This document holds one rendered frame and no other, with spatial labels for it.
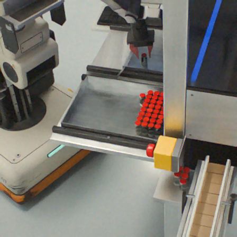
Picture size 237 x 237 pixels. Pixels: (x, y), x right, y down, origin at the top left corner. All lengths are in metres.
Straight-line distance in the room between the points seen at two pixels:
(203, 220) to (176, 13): 0.57
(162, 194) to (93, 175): 1.25
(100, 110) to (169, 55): 0.55
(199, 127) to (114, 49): 0.72
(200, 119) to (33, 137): 1.33
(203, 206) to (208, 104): 0.29
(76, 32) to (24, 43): 1.57
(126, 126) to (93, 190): 1.01
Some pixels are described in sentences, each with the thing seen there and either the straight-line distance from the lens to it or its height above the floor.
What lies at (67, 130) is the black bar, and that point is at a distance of 1.80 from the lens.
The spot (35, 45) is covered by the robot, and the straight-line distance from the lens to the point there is 2.35.
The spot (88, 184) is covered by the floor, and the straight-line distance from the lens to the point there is 2.80.
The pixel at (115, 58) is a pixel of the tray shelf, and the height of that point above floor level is 0.88.
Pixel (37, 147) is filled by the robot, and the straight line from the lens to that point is 2.64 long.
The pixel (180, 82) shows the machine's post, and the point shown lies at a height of 1.23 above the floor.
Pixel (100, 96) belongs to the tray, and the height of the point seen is 0.88.
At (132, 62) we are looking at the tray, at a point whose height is 0.88.
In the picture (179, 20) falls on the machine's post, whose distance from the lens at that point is 1.33.
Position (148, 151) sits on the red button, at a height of 1.01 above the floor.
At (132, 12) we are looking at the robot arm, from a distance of 1.83.
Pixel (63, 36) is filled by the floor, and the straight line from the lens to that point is 3.83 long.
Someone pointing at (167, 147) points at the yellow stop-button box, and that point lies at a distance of 1.54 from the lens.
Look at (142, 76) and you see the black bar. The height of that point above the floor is 0.89.
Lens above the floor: 2.16
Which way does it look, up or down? 44 degrees down
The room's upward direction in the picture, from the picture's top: 5 degrees counter-clockwise
